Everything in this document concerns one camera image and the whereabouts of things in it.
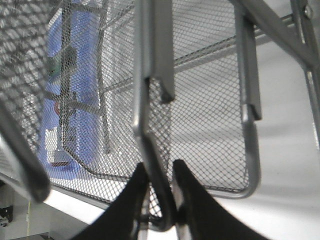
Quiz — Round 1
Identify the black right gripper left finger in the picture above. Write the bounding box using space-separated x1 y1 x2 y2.
72 162 149 240

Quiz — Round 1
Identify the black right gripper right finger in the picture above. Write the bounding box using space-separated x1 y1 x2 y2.
172 159 266 240

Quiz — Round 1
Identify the red emergency push button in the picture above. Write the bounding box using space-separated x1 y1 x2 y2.
52 91 77 116

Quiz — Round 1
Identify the silver mesh tray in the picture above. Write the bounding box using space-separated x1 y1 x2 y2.
44 0 296 156
54 0 260 231
0 0 62 202

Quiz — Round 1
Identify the white circuit breaker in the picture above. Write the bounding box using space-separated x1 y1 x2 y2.
44 127 70 167

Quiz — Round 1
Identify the blue plastic tray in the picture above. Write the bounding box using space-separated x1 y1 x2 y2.
39 0 101 181

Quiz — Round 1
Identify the green and beige switch module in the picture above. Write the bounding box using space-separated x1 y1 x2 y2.
48 46 77 77

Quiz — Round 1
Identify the silver metal rack frame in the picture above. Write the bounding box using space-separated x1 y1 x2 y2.
231 0 320 142

